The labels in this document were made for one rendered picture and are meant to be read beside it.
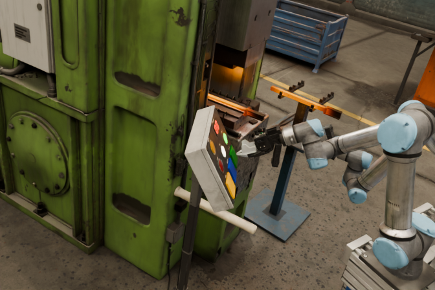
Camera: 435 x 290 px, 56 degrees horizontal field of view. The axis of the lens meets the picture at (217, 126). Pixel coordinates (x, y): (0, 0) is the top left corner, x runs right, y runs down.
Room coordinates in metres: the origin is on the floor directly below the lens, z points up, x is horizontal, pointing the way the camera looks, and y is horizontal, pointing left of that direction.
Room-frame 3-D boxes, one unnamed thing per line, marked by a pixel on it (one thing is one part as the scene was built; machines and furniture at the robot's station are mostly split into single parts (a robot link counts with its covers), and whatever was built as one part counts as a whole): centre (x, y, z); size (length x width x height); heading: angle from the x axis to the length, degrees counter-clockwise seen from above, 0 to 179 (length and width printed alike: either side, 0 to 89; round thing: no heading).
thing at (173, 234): (1.61, 0.14, 0.36); 0.09 x 0.07 x 0.12; 154
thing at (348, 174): (1.62, -0.68, 0.88); 0.11 x 0.08 x 0.11; 176
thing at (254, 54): (1.97, 0.07, 1.32); 0.42 x 0.20 x 0.10; 64
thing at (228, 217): (1.53, -0.06, 0.62); 0.44 x 0.05 x 0.05; 64
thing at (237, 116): (1.97, 0.07, 0.96); 0.42 x 0.20 x 0.09; 64
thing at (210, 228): (2.02, 0.05, 0.23); 0.55 x 0.37 x 0.47; 64
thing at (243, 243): (1.86, -0.17, 0.01); 0.58 x 0.39 x 0.01; 154
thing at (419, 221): (1.16, -0.78, 0.98); 0.13 x 0.12 x 0.14; 132
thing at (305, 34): (6.05, -0.94, 0.36); 1.20 x 0.80 x 0.72; 59
